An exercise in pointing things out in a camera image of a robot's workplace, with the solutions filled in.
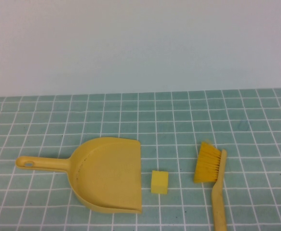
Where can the yellow plastic dustpan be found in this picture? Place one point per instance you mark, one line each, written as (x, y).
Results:
(111, 173)

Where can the small yellow foam cube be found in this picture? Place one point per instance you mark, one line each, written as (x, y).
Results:
(159, 183)

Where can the yellow hand brush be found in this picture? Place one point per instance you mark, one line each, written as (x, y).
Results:
(218, 199)

